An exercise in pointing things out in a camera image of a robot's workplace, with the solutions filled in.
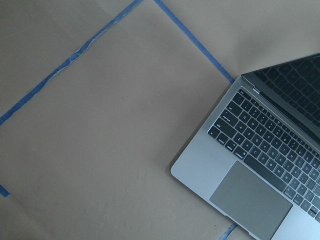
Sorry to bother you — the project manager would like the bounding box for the grey laptop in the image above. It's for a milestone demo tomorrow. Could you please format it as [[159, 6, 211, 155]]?
[[170, 54, 320, 240]]

